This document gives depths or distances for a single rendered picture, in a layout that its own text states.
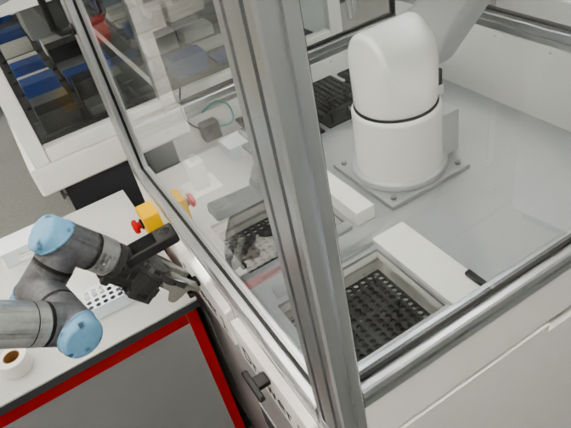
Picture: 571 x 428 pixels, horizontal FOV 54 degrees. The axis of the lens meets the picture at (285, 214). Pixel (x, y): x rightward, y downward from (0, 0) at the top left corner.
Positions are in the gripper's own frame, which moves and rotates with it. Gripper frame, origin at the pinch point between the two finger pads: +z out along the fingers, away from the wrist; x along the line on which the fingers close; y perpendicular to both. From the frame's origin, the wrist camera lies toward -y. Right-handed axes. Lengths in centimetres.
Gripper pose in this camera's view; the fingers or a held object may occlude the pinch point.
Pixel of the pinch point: (193, 279)
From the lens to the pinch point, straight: 126.4
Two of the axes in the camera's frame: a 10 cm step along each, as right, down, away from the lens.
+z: 6.3, 3.7, 6.8
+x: 5.1, 4.7, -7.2
